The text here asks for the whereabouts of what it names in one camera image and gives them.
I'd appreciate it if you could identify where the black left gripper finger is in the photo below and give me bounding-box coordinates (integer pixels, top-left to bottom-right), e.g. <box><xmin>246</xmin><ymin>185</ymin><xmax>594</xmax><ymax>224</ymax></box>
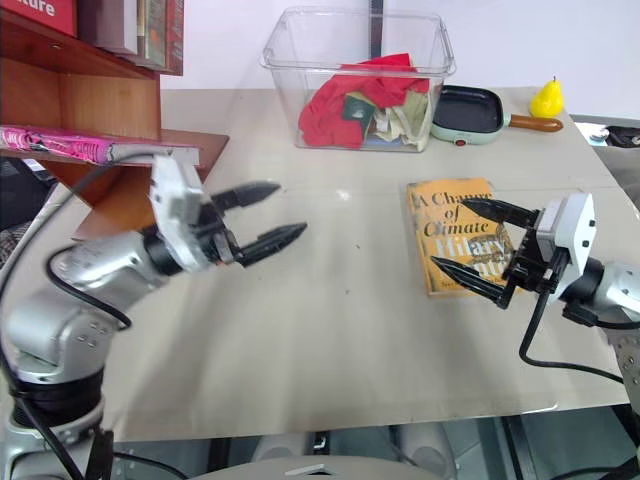
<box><xmin>238</xmin><ymin>222</ymin><xmax>309</xmax><ymax>268</ymax></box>
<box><xmin>211</xmin><ymin>182</ymin><xmax>282</xmax><ymax>212</ymax></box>

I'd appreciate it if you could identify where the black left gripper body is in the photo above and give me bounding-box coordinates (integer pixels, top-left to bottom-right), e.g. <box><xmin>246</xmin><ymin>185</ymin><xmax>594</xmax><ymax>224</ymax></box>
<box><xmin>197</xmin><ymin>195</ymin><xmax>247</xmax><ymax>267</ymax></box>

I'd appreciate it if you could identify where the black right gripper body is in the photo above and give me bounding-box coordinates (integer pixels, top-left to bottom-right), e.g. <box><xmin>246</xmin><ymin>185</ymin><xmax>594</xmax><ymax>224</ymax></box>
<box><xmin>496</xmin><ymin>209</ymin><xmax>570</xmax><ymax>308</ymax></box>

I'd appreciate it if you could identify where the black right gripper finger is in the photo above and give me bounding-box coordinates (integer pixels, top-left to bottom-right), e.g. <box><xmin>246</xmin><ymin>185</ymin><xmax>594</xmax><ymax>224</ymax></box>
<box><xmin>430</xmin><ymin>255</ymin><xmax>510</xmax><ymax>302</ymax></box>
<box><xmin>459</xmin><ymin>198</ymin><xmax>542</xmax><ymax>229</ymax></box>

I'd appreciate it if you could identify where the yellow book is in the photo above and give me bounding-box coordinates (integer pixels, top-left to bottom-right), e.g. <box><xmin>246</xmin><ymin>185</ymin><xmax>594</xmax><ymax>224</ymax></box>
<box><xmin>405</xmin><ymin>176</ymin><xmax>527</xmax><ymax>299</ymax></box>

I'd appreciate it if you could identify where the dark red book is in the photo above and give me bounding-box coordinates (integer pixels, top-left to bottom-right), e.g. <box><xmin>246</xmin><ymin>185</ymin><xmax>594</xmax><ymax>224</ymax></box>
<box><xmin>164</xmin><ymin>0</ymin><xmax>185</xmax><ymax>77</ymax></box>

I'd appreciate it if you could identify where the wooden bookshelf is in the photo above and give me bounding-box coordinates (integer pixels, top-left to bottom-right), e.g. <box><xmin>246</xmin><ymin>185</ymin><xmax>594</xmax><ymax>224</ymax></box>
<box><xmin>0</xmin><ymin>9</ymin><xmax>231</xmax><ymax>242</ymax></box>

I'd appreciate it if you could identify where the pink book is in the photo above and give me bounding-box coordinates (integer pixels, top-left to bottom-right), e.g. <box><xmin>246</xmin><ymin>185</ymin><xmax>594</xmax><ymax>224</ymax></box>
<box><xmin>0</xmin><ymin>124</ymin><xmax>201</xmax><ymax>167</ymax></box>

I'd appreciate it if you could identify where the brown green book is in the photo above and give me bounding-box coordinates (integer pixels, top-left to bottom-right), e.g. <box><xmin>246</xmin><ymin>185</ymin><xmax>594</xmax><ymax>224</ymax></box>
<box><xmin>134</xmin><ymin>0</ymin><xmax>169</xmax><ymax>69</ymax></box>

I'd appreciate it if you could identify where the grey book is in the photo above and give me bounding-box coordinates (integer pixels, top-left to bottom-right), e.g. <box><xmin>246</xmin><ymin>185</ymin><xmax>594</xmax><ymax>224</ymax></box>
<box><xmin>77</xmin><ymin>0</ymin><xmax>140</xmax><ymax>56</ymax></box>

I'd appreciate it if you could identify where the red book with white letters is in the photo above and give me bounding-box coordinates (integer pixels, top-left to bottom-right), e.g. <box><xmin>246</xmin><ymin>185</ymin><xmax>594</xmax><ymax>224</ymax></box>
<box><xmin>0</xmin><ymin>0</ymin><xmax>80</xmax><ymax>39</ymax></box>

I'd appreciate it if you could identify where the mint green square pan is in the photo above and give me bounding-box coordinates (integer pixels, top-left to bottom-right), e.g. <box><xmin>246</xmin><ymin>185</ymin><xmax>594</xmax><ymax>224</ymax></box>
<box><xmin>429</xmin><ymin>84</ymin><xmax>565</xmax><ymax>149</ymax></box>

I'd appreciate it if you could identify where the pile of coloured clothes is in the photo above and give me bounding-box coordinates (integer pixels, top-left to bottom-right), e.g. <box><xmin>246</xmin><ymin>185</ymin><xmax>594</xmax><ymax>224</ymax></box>
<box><xmin>298</xmin><ymin>51</ymin><xmax>432</xmax><ymax>150</ymax></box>

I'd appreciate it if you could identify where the yellow pear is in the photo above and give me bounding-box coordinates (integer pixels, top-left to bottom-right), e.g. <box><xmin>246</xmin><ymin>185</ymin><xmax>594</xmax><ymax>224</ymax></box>
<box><xmin>529</xmin><ymin>75</ymin><xmax>567</xmax><ymax>120</ymax></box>

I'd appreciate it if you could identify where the cream green cloth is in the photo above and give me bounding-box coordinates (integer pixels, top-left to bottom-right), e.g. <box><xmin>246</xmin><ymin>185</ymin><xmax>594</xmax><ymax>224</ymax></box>
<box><xmin>368</xmin><ymin>88</ymin><xmax>432</xmax><ymax>152</ymax></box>

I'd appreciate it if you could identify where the dark green patch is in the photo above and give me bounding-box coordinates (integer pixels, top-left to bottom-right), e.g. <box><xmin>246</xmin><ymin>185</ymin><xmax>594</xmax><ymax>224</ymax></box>
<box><xmin>340</xmin><ymin>94</ymin><xmax>377</xmax><ymax>122</ymax></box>

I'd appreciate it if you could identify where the clear plastic bin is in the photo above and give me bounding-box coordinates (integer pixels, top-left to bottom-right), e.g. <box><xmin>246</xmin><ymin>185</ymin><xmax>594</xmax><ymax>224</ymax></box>
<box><xmin>260</xmin><ymin>6</ymin><xmax>458</xmax><ymax>152</ymax></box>

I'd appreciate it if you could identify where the black object with white disc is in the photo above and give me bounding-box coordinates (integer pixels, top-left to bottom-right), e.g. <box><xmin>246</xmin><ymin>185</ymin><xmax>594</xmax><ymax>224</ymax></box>
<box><xmin>588</xmin><ymin>124</ymin><xmax>640</xmax><ymax>149</ymax></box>

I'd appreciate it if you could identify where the grey rounded shape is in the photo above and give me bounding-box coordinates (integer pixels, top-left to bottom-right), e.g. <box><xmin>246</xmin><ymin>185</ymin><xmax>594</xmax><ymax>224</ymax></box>
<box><xmin>249</xmin><ymin>432</ymin><xmax>314</xmax><ymax>467</ymax></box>
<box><xmin>393</xmin><ymin>423</ymin><xmax>460</xmax><ymax>480</ymax></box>

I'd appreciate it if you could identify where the black mesh object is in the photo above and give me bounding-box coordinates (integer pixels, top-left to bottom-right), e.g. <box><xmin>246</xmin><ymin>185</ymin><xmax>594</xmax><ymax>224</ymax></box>
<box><xmin>0</xmin><ymin>156</ymin><xmax>62</xmax><ymax>232</ymax></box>

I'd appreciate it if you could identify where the dark vertical bar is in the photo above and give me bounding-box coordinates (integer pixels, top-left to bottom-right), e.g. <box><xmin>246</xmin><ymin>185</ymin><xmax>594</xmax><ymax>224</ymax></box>
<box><xmin>368</xmin><ymin>0</ymin><xmax>384</xmax><ymax>57</ymax></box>

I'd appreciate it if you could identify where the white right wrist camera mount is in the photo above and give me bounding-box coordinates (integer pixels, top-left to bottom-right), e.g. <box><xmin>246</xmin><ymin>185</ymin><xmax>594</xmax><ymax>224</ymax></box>
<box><xmin>536</xmin><ymin>191</ymin><xmax>597</xmax><ymax>282</ymax></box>

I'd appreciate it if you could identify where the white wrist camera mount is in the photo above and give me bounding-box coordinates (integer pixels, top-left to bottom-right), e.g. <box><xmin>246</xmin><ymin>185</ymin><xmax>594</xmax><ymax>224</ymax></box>
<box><xmin>536</xmin><ymin>191</ymin><xmax>597</xmax><ymax>282</ymax></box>
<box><xmin>148</xmin><ymin>153</ymin><xmax>212</xmax><ymax>274</ymax></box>

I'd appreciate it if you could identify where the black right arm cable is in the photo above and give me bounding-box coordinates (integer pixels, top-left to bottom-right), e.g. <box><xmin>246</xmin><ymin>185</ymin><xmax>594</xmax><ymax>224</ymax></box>
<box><xmin>518</xmin><ymin>249</ymin><xmax>627</xmax><ymax>386</ymax></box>

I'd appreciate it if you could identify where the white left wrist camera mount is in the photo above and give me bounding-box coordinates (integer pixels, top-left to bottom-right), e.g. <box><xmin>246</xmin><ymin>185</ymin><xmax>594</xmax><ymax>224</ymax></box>
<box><xmin>148</xmin><ymin>153</ymin><xmax>212</xmax><ymax>274</ymax></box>

